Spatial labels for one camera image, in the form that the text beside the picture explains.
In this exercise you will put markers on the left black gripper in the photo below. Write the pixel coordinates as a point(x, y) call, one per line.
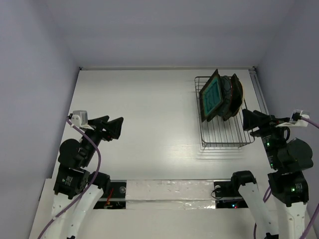
point(112, 128)

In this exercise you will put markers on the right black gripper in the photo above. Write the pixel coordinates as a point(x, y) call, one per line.
point(264, 126)

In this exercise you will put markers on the floral square plate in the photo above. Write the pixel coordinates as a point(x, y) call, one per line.
point(227, 116)
point(237, 95)

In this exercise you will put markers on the blue round plate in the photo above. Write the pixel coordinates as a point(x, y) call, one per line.
point(227, 96)

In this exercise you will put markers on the teal square plate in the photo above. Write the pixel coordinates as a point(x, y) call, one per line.
point(210, 97)

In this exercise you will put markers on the cream bird round plate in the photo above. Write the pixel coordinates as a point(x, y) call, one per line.
point(243, 97)

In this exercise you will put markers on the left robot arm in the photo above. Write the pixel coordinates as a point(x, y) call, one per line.
point(79, 183)

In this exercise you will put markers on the foil tape strip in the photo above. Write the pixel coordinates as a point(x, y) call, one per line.
point(169, 195)

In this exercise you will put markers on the right side rail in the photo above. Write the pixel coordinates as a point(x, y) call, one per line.
point(258, 91)

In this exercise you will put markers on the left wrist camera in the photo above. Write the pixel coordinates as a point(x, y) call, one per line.
point(79, 118)

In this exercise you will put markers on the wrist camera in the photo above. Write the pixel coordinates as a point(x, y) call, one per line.
point(79, 118)
point(296, 120)

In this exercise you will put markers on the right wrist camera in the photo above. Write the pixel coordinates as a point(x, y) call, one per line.
point(296, 120)

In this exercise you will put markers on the wire dish rack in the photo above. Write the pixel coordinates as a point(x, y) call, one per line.
point(217, 133)

